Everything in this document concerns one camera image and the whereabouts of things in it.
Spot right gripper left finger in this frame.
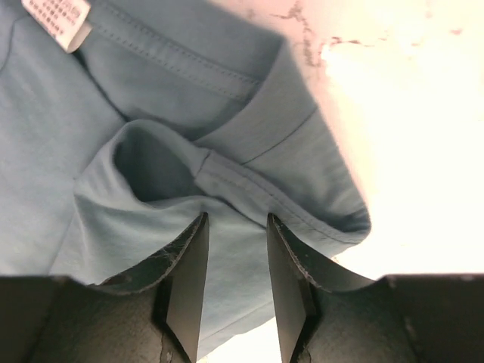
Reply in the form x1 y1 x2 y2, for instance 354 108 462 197
1 214 209 362

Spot blue t shirt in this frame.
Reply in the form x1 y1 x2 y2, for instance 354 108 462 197
1 1 371 355

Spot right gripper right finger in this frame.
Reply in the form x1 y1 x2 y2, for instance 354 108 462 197
267 215 483 362

